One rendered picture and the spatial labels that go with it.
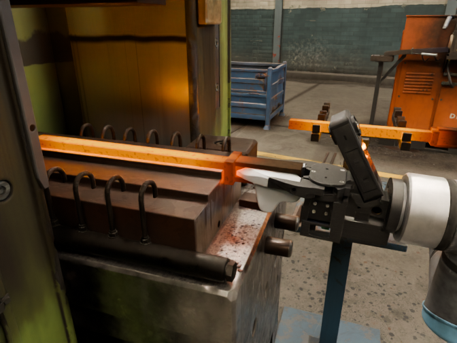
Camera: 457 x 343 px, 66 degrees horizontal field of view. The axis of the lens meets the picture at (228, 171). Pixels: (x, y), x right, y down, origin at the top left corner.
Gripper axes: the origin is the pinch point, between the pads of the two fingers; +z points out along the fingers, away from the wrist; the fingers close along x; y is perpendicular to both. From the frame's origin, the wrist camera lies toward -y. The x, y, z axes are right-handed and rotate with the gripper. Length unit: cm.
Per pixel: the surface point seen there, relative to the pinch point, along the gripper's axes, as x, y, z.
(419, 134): 45, 4, -30
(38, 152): -19.2, -6.1, 16.8
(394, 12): 754, -41, -84
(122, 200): -10.9, 2.7, 13.5
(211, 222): -6.9, 5.8, 2.7
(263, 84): 366, 51, 75
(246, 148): 13.3, 2.2, 3.6
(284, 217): 8.2, 11.7, -5.1
